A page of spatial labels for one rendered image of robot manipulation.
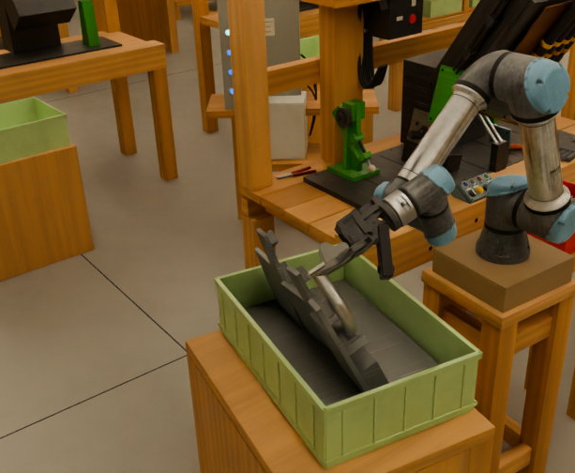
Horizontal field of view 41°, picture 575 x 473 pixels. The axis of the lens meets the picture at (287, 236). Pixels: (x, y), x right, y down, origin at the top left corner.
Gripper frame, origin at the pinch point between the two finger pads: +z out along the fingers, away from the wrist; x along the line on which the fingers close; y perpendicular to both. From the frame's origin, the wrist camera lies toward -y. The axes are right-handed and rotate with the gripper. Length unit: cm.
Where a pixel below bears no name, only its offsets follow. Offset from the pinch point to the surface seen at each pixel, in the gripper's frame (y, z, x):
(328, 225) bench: 21, -22, -82
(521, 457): -75, -29, -92
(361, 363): -20.3, 2.5, -19.0
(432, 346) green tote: -27.6, -15.7, -30.7
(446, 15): 208, -344, -581
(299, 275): 3.9, 3.1, -8.8
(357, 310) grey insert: -9, -8, -49
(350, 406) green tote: -25.8, 11.3, -3.3
